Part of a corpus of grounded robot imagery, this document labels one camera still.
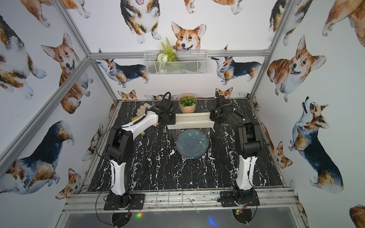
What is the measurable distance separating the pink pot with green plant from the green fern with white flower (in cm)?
26

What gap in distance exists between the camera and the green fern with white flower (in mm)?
813

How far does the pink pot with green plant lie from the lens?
1.02 metres
